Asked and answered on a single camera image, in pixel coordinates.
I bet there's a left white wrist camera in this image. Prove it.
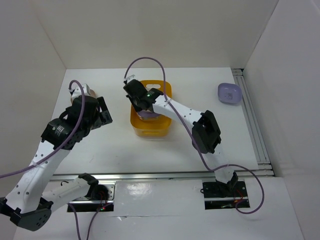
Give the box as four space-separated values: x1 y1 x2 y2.
69 84 91 101

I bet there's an aluminium rail right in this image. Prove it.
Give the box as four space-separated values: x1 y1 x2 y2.
231 68 275 177

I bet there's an aluminium rail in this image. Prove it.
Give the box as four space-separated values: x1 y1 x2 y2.
50 169 275 182
231 68 275 177

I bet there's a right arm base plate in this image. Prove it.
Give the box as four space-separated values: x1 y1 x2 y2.
200 181 250 210

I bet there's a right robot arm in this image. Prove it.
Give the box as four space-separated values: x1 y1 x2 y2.
123 79 238 196

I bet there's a purple plate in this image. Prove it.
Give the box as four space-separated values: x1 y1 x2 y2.
136 110 160 121
217 82 243 105

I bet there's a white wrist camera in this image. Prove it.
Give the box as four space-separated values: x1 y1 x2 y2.
123 74 136 85
69 84 91 101

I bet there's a brown square plate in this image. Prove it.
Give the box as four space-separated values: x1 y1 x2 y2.
70 89 97 103

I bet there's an aluminium rail front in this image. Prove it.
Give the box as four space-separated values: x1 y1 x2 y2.
50 169 275 182

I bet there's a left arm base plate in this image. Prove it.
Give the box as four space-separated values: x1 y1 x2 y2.
69 182 116 213

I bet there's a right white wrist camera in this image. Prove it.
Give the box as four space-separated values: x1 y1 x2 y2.
123 74 136 85

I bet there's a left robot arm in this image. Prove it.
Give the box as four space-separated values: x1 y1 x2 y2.
0 96 112 232

